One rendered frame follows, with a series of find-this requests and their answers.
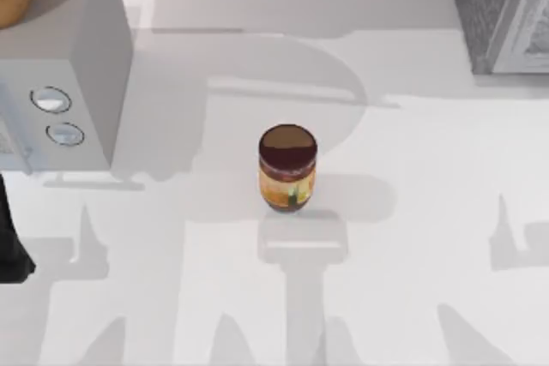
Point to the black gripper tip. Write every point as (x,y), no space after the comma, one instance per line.
(10,250)

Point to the grey cabinet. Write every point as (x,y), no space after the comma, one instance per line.
(493,10)

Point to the large round microwave knob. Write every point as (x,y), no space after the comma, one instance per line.
(50,99)

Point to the pale microwave oven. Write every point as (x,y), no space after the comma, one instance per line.
(90,83)

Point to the brown lidded jar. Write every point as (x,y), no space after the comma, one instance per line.
(287,169)

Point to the small round microwave knob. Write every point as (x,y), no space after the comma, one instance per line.
(65,133)

